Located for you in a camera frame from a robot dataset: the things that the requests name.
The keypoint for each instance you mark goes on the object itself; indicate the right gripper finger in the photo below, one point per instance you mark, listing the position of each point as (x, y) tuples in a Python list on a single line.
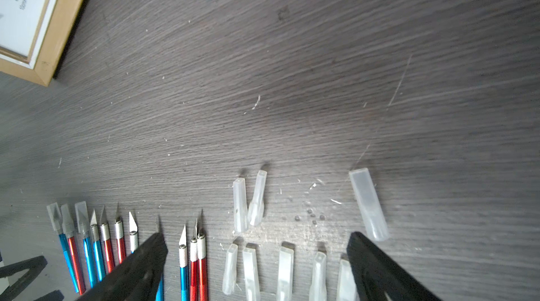
[(378, 277)]

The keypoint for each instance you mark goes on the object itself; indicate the red carving knife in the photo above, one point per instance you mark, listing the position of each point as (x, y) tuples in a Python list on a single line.
[(193, 257), (202, 261), (107, 242)]

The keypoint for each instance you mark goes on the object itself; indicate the blue knife capped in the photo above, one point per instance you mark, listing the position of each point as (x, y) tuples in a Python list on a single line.
[(133, 233), (183, 266), (82, 216)]

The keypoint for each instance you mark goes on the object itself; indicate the red knife capped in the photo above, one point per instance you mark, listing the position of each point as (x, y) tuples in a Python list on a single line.
[(119, 235)]

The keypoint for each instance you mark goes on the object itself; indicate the blue knife far left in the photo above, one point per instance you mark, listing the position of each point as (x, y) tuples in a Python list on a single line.
[(56, 221)]

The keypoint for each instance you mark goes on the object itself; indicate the wooden picture frame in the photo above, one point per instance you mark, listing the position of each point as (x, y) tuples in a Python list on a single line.
[(34, 34)]

